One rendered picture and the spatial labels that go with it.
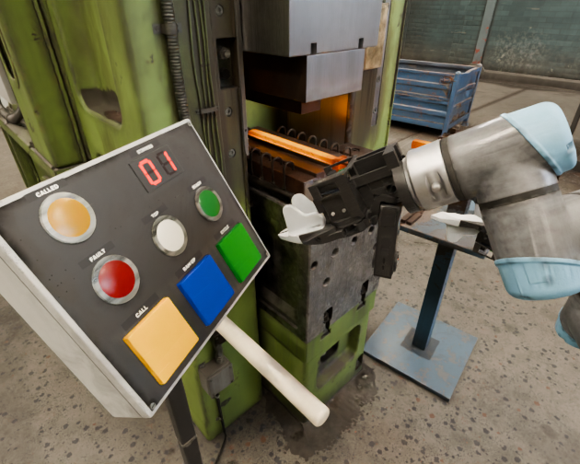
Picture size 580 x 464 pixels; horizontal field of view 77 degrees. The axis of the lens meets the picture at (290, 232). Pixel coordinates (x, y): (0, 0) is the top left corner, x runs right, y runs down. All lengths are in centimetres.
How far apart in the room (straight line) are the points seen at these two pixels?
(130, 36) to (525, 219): 67
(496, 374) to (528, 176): 154
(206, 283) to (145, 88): 41
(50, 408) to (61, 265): 144
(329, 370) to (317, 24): 117
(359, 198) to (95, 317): 33
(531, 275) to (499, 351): 159
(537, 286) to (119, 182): 48
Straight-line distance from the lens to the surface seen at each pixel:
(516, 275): 44
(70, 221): 46
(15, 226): 45
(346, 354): 157
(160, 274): 51
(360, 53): 98
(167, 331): 50
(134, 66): 78
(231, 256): 59
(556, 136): 43
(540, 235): 43
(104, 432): 171
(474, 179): 43
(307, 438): 154
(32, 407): 190
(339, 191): 47
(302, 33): 82
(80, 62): 115
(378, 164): 47
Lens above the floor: 136
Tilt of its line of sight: 32 degrees down
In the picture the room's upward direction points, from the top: straight up
